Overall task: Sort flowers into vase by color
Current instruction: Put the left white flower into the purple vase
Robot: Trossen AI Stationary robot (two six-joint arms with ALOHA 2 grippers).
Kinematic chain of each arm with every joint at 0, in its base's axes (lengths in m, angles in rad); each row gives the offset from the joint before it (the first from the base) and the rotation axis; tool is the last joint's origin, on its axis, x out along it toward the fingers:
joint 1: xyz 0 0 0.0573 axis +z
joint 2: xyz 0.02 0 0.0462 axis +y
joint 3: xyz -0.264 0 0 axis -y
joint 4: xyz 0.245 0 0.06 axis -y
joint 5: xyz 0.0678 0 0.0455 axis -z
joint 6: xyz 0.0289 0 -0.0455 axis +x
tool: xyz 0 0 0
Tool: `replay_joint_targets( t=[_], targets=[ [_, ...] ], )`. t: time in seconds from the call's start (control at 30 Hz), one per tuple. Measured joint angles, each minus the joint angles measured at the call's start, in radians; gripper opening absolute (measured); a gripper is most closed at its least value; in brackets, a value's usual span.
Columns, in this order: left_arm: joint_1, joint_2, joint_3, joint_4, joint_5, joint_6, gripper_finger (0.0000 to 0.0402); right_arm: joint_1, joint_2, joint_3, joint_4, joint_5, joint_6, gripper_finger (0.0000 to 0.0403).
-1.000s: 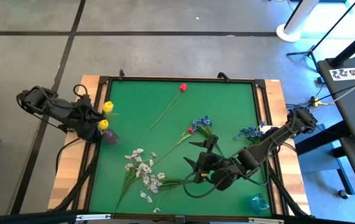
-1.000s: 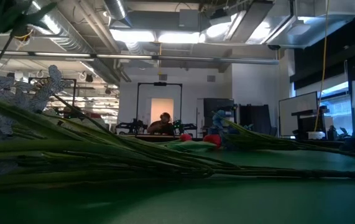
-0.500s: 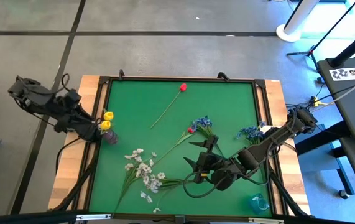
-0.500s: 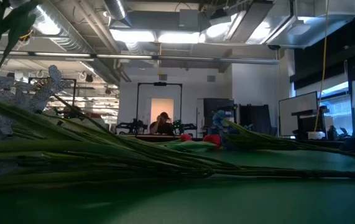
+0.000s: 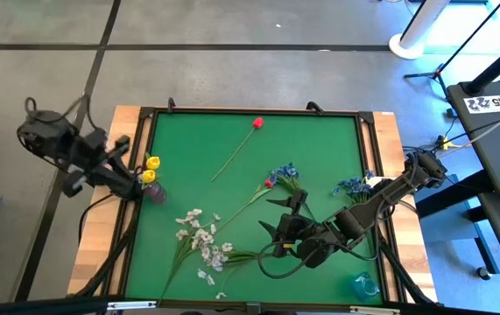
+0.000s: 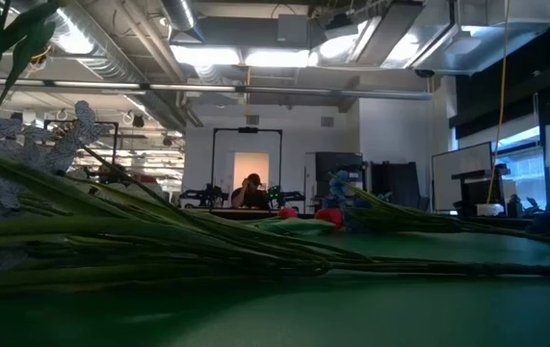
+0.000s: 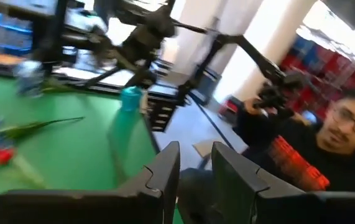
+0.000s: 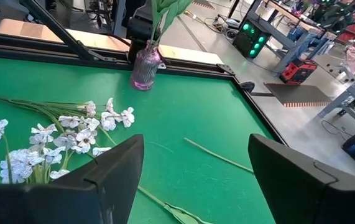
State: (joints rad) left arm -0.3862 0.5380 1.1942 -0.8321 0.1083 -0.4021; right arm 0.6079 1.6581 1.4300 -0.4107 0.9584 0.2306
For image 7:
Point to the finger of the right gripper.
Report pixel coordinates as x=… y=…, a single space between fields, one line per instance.
x=189 y=26

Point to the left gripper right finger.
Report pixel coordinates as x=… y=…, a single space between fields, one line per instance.
x=289 y=208

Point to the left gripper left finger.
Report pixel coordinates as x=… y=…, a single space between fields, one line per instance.
x=102 y=208

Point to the blue artificial flower bunch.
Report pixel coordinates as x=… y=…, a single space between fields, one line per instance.
x=25 y=130

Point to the red tulip with leaves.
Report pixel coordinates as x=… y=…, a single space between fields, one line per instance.
x=0 y=155

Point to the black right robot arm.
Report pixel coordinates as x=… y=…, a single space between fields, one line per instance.
x=133 y=53

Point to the teal translucent vase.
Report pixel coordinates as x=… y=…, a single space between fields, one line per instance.
x=130 y=99

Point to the person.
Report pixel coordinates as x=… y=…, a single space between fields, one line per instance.
x=335 y=168

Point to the blue bin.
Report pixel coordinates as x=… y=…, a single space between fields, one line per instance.
x=208 y=87

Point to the green table mat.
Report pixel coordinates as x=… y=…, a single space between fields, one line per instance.
x=71 y=149

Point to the black drawer unit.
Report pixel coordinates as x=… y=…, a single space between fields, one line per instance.
x=163 y=112

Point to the red floor object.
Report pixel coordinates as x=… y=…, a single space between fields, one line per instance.
x=230 y=109

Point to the wide white column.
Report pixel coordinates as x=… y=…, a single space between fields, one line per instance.
x=283 y=31

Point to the person's hand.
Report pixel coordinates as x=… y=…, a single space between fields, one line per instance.
x=250 y=107

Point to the flat cardboard sheet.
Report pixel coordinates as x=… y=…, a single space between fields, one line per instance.
x=208 y=147

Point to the person's glasses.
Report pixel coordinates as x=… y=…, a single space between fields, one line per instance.
x=351 y=121

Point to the red storage shelving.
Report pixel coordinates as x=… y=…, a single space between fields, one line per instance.
x=320 y=68

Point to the blue plastic crate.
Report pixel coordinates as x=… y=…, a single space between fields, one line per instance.
x=3 y=37

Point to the grey overhead box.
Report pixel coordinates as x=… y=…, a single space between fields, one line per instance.
x=351 y=12

